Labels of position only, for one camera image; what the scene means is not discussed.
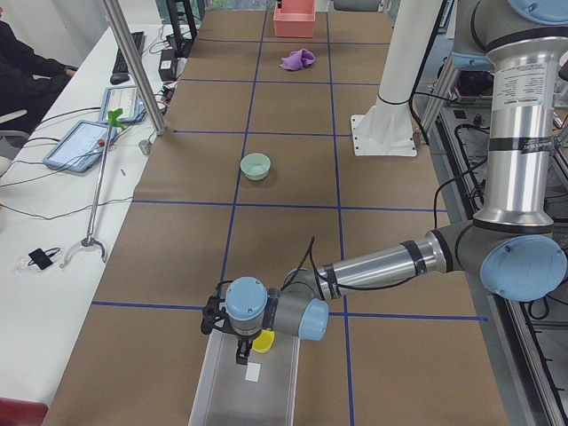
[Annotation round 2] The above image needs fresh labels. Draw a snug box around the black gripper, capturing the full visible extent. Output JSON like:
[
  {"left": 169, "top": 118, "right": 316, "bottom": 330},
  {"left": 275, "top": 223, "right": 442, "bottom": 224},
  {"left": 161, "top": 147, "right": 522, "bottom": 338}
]
[{"left": 233, "top": 329, "right": 262, "bottom": 366}]

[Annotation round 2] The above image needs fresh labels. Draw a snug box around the yellow plastic cup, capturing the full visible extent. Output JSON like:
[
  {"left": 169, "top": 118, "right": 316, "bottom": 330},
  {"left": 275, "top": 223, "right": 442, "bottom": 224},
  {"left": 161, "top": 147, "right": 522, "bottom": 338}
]
[{"left": 252, "top": 329, "right": 275, "bottom": 353}]

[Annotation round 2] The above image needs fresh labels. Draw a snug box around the purple cloth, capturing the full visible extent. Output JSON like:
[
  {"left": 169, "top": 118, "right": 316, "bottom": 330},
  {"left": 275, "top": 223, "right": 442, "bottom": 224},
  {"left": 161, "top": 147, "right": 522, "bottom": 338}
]
[{"left": 280, "top": 48, "right": 316, "bottom": 71}]

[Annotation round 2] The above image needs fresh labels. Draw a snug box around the mint green bowl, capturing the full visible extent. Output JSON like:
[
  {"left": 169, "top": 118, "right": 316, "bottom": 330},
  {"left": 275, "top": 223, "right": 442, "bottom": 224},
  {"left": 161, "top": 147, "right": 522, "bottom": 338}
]
[{"left": 240, "top": 153, "right": 272, "bottom": 181}]

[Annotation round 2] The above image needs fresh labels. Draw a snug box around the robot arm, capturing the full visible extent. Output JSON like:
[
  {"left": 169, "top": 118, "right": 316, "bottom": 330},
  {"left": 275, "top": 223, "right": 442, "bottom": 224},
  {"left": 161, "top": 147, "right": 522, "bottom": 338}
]
[{"left": 201, "top": 1, "right": 567, "bottom": 365}]

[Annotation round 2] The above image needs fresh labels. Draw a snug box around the clear plastic storage box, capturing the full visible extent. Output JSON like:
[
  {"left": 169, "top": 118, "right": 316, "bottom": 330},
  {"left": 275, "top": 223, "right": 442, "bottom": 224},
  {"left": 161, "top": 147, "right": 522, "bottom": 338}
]
[{"left": 189, "top": 330, "right": 300, "bottom": 425}]

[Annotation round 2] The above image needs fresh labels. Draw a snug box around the black power adapter box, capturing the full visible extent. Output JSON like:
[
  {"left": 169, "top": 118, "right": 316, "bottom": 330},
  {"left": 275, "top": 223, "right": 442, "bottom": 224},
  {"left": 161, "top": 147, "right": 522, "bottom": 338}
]
[{"left": 158, "top": 49, "right": 181, "bottom": 82}]

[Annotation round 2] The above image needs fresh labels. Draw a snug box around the pink plastic bin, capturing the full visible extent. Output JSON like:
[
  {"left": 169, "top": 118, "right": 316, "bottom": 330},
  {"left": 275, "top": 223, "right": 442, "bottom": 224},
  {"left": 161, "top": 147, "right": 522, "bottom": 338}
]
[{"left": 272, "top": 0, "right": 315, "bottom": 38}]

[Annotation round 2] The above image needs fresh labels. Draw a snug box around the black keyboard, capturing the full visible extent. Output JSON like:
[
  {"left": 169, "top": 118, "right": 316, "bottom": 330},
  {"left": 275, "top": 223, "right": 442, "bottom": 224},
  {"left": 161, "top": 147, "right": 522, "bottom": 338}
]
[{"left": 112, "top": 30, "right": 146, "bottom": 75}]

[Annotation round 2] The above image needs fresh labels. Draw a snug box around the black computer mouse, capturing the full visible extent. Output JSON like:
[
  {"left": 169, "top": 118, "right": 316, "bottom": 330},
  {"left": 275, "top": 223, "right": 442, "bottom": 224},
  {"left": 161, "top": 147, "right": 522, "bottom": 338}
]
[{"left": 109, "top": 73, "right": 130, "bottom": 85}]

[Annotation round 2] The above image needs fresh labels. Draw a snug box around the far blue teach pendant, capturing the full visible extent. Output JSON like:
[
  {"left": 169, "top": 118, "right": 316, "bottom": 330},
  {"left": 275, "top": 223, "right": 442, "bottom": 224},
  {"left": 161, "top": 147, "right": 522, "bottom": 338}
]
[{"left": 98, "top": 85, "right": 146, "bottom": 124}]

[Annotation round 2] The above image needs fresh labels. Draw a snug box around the blue teach pendant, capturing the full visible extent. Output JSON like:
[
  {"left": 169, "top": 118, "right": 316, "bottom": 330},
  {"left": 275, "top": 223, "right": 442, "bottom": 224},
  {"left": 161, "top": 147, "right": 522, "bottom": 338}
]
[
  {"left": 42, "top": 120, "right": 117, "bottom": 173},
  {"left": 98, "top": 85, "right": 146, "bottom": 124}
]

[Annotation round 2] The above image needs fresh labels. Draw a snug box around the small metal cylinder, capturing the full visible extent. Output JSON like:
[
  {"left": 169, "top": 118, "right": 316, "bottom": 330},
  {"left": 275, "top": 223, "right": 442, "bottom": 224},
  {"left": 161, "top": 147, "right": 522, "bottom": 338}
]
[{"left": 138, "top": 140, "right": 152, "bottom": 155}]

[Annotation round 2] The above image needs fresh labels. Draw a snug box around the metal reacher grabber tool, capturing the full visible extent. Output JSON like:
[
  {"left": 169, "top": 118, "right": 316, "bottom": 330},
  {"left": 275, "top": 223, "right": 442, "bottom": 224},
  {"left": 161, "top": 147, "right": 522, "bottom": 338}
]
[{"left": 59, "top": 107, "right": 124, "bottom": 269}]

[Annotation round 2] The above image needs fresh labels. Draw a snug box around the small black pouch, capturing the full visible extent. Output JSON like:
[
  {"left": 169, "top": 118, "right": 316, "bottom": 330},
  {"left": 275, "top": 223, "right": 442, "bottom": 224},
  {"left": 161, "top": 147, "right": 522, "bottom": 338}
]
[{"left": 28, "top": 248, "right": 61, "bottom": 271}]

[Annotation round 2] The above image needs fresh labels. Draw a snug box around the near blue teach pendant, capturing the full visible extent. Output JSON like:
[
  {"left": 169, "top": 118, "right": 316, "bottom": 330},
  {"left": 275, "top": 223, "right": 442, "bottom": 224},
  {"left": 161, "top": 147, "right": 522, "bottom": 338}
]
[{"left": 42, "top": 120, "right": 117, "bottom": 173}]

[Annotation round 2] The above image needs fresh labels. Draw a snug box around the seated person in black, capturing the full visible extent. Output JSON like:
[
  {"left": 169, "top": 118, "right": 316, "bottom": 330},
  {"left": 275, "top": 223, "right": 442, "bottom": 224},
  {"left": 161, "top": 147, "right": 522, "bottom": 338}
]
[{"left": 1, "top": 21, "right": 77, "bottom": 134}]

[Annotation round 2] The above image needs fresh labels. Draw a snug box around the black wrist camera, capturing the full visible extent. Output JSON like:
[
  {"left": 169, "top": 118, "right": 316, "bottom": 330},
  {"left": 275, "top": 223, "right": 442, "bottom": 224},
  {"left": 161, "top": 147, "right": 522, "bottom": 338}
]
[{"left": 201, "top": 281, "right": 233, "bottom": 335}]

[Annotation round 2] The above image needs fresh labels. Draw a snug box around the aluminium frame post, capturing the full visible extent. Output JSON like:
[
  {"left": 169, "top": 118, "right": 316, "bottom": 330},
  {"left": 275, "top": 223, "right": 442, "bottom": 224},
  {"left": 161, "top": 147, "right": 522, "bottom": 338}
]
[{"left": 102, "top": 0, "right": 166, "bottom": 136}]

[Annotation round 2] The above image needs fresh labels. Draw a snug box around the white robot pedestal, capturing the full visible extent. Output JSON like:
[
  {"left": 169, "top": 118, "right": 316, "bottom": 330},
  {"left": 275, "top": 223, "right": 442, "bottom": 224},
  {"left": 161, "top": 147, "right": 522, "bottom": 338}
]
[{"left": 351, "top": 0, "right": 444, "bottom": 157}]

